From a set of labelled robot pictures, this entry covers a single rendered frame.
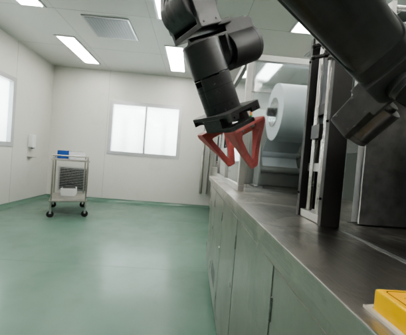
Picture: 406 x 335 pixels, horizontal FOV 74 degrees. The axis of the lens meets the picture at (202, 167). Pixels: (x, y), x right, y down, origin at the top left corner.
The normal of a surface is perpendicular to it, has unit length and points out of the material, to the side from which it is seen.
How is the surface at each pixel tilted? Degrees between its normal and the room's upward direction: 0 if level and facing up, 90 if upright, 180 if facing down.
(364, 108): 93
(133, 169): 90
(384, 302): 90
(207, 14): 90
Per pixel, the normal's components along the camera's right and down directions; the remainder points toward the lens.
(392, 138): 0.04, 0.03
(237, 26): 0.52, 0.07
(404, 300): 0.08, -1.00
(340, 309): -1.00, -0.08
